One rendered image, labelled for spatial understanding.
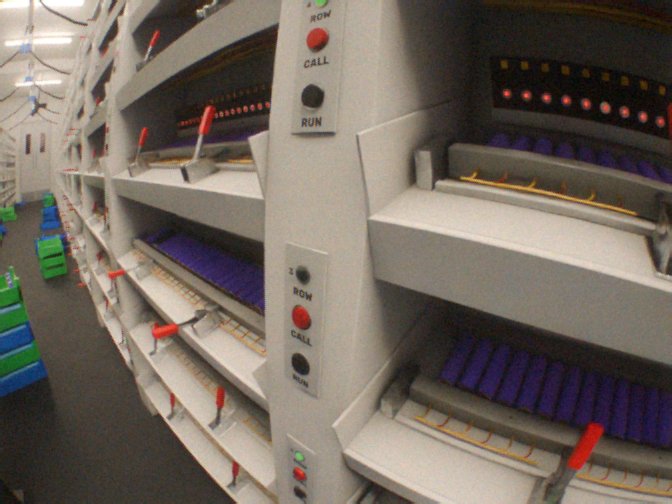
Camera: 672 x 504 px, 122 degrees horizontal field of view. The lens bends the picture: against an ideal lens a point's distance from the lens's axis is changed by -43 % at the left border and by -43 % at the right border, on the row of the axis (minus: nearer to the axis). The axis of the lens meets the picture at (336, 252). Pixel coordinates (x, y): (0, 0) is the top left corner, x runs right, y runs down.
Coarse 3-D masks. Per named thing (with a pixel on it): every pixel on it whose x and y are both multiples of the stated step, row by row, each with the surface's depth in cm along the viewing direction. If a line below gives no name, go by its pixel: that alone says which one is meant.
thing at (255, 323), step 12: (132, 252) 65; (144, 252) 61; (156, 252) 59; (156, 264) 58; (168, 264) 53; (168, 276) 52; (180, 276) 49; (192, 276) 48; (180, 288) 48; (192, 288) 47; (204, 288) 45; (204, 300) 45; (216, 300) 42; (228, 300) 42; (228, 312) 40; (240, 312) 39; (252, 312) 39; (240, 324) 39; (252, 324) 37; (264, 324) 37; (264, 336) 36
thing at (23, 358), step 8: (32, 344) 74; (24, 352) 70; (32, 352) 74; (8, 360) 63; (16, 360) 67; (24, 360) 70; (32, 360) 74; (0, 368) 60; (8, 368) 63; (16, 368) 66
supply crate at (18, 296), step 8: (0, 280) 72; (16, 280) 68; (0, 288) 72; (8, 288) 74; (16, 288) 68; (0, 296) 62; (8, 296) 65; (16, 296) 68; (0, 304) 62; (8, 304) 65
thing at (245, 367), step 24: (168, 216) 75; (120, 240) 66; (120, 264) 63; (144, 288) 52; (168, 288) 51; (168, 312) 45; (192, 312) 44; (192, 336) 40; (216, 336) 39; (240, 336) 39; (216, 360) 36; (240, 360) 35; (264, 360) 28; (240, 384) 34; (264, 384) 29; (264, 408) 34
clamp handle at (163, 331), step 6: (198, 318) 40; (174, 324) 37; (180, 324) 37; (186, 324) 38; (192, 324) 38; (156, 330) 35; (162, 330) 35; (168, 330) 36; (174, 330) 36; (156, 336) 34; (162, 336) 35
